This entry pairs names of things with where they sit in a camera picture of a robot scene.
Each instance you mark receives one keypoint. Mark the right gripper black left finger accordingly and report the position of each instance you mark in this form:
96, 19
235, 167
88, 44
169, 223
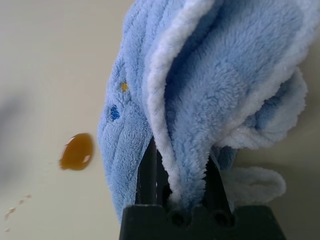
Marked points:
148, 180

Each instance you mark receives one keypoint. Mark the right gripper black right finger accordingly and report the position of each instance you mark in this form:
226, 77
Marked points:
214, 190

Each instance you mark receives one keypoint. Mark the small brown liquid droplet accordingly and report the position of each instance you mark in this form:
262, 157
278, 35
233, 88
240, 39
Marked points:
21, 201
10, 211
28, 196

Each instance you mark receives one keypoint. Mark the brown liquid puddle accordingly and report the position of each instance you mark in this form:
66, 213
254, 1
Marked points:
77, 152

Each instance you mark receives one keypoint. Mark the light blue fluffy rag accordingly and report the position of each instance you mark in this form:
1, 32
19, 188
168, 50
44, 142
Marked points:
212, 75

